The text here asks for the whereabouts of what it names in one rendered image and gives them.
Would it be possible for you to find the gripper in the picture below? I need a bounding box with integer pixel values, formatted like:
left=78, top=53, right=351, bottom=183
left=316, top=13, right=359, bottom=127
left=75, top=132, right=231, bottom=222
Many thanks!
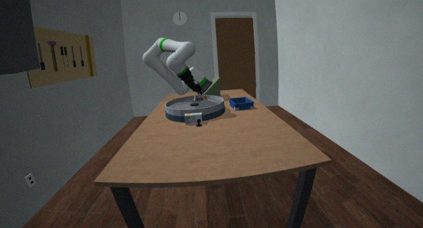
left=184, top=74, right=205, bottom=98

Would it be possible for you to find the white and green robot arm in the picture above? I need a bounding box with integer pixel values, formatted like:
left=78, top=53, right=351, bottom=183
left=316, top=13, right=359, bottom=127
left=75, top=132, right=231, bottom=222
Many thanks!
left=143, top=38, right=213, bottom=95

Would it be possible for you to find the blue plastic crate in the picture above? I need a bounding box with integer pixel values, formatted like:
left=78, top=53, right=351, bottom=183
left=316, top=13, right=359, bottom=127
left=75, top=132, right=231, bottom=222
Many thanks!
left=229, top=97, right=254, bottom=111

